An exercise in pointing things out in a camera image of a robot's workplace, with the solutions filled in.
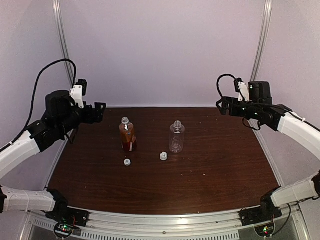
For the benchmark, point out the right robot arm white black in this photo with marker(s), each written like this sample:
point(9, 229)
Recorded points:
point(254, 102)

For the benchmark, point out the amber tea bottle red label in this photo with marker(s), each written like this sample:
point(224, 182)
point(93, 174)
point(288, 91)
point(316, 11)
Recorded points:
point(127, 135)

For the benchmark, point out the white cap of tea bottle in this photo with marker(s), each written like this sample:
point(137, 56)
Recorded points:
point(127, 162)

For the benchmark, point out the circuit board with leds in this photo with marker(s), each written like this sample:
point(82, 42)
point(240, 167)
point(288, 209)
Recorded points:
point(62, 230)
point(264, 230)

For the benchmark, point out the right circuit board with LEDs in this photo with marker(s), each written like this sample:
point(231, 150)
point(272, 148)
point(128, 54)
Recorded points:
point(264, 230)

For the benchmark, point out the right aluminium frame post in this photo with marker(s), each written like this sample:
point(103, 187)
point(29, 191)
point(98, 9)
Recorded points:
point(264, 31)

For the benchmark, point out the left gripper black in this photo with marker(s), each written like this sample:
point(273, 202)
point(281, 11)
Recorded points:
point(98, 114)

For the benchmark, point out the left aluminium frame post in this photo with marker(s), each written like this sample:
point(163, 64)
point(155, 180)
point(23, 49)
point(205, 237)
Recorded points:
point(62, 39)

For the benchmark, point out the clear plastic bottle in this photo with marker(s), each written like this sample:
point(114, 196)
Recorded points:
point(176, 137)

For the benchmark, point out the aluminium frame post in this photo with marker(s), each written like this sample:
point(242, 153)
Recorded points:
point(264, 31)
point(62, 39)

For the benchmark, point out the front aluminium rail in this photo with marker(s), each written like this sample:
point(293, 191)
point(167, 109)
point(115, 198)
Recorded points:
point(225, 225)

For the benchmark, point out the white cap of clear bottle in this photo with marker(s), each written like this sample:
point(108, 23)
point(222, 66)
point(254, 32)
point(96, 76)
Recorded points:
point(163, 156)

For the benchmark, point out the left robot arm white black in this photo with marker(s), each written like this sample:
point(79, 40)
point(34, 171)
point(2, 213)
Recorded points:
point(64, 112)

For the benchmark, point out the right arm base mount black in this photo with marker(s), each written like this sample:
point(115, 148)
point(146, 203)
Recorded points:
point(267, 211)

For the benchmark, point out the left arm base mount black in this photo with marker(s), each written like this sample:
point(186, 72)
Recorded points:
point(70, 215)

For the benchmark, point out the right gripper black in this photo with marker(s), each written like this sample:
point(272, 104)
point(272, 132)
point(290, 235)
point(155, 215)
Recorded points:
point(226, 100)

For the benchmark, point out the left circuit board with LEDs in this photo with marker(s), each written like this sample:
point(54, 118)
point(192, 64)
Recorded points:
point(62, 230)

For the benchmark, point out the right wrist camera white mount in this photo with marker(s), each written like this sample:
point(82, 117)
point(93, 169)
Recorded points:
point(242, 89)

